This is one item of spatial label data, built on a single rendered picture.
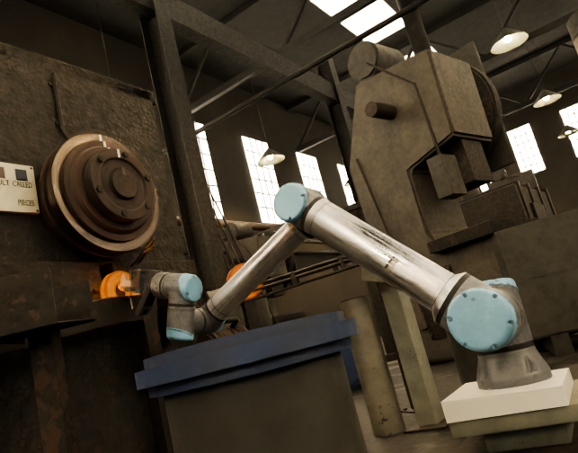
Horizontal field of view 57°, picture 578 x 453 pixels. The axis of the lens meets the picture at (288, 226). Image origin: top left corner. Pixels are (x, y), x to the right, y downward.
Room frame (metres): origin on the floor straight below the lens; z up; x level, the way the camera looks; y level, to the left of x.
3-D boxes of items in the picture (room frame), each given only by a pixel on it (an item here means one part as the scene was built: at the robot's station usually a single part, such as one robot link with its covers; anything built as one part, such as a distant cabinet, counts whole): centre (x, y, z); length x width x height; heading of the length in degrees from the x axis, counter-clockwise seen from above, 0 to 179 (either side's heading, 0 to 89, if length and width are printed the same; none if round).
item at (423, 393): (2.11, -0.34, 0.31); 0.24 x 0.16 x 0.62; 148
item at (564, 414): (1.52, -0.49, 0.10); 0.32 x 0.32 x 0.04; 62
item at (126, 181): (1.87, 0.56, 1.11); 0.28 x 0.06 x 0.28; 148
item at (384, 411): (2.16, -0.18, 0.26); 0.12 x 0.12 x 0.52
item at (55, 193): (1.92, 0.65, 1.11); 0.47 x 0.06 x 0.47; 148
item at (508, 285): (1.51, -0.49, 0.35); 0.17 x 0.15 x 0.18; 154
